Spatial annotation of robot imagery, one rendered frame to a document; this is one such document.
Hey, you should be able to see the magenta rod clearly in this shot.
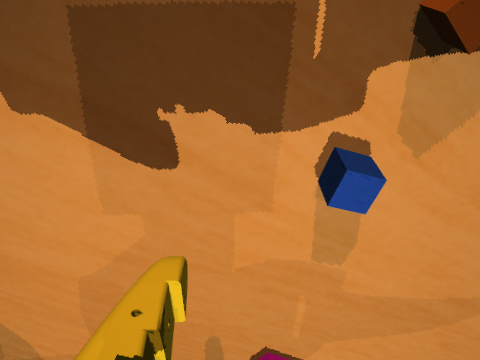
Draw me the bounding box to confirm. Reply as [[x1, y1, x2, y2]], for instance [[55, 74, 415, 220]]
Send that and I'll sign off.
[[258, 353, 289, 360]]

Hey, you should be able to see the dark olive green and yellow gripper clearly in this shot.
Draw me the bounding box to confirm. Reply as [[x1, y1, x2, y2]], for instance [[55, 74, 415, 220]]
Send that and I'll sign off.
[[74, 256, 188, 360]]

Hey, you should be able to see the dark blue cube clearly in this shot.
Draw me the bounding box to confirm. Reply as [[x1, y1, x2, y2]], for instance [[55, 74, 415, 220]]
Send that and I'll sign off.
[[318, 147, 387, 214]]

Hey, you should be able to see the orange rod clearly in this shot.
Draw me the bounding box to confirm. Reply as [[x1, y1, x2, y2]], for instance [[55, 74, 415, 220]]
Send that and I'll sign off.
[[419, 0, 480, 55]]

